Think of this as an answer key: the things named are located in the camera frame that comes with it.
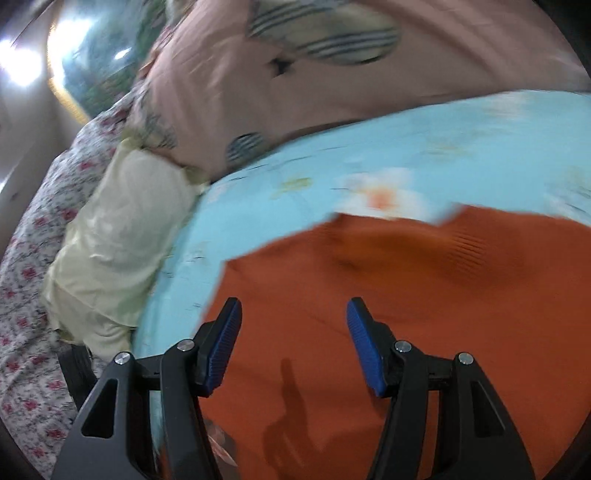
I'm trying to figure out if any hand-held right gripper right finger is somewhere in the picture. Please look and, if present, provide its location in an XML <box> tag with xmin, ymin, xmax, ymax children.
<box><xmin>346</xmin><ymin>296</ymin><xmax>536</xmax><ymax>480</ymax></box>

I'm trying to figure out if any white red floral blanket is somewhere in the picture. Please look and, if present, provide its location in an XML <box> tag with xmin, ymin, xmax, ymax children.
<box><xmin>0</xmin><ymin>78</ymin><xmax>153</xmax><ymax>480</ymax></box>

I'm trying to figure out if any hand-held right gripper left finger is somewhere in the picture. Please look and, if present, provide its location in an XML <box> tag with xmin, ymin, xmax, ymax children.
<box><xmin>50</xmin><ymin>297</ymin><xmax>243</xmax><ymax>480</ymax></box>

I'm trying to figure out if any pink pillow with striped patches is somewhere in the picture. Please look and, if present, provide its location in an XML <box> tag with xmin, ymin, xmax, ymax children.
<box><xmin>127</xmin><ymin>0</ymin><xmax>591</xmax><ymax>181</ymax></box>

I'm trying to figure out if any pale yellow pillow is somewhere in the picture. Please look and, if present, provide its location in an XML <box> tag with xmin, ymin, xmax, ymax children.
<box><xmin>41</xmin><ymin>138</ymin><xmax>213</xmax><ymax>361</ymax></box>

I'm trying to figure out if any orange knit garment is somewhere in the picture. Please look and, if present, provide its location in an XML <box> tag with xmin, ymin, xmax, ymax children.
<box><xmin>194</xmin><ymin>204</ymin><xmax>591</xmax><ymax>480</ymax></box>

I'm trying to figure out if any green landscape wall picture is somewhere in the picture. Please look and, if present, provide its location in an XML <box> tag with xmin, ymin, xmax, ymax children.
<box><xmin>46</xmin><ymin>0</ymin><xmax>185</xmax><ymax>123</ymax></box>

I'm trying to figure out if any light blue floral bedsheet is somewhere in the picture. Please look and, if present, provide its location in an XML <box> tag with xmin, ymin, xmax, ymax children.
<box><xmin>136</xmin><ymin>89</ymin><xmax>591</xmax><ymax>462</ymax></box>

